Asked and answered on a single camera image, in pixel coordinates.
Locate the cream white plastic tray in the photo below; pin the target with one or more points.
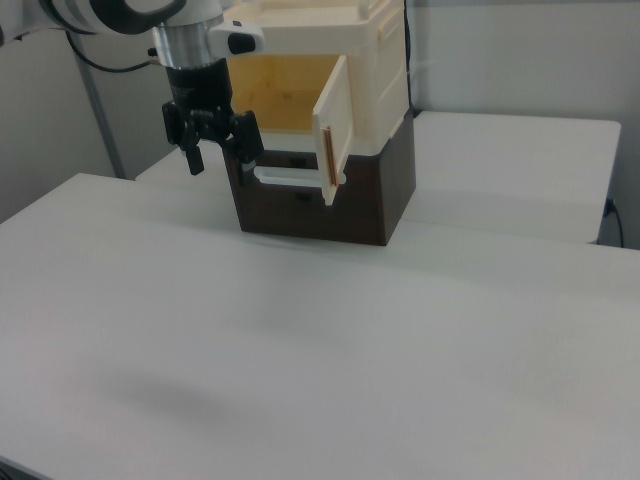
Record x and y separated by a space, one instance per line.
370 75

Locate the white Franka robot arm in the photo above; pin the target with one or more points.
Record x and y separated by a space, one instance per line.
190 42

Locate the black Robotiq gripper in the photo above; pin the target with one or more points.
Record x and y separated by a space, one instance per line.
200 87

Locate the grey vertical wall rail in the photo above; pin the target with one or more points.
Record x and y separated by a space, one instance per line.
102 125

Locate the cream cabinet door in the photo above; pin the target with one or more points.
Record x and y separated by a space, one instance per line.
337 125

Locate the dark brown wooden drawer box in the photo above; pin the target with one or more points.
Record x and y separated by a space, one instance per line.
360 215

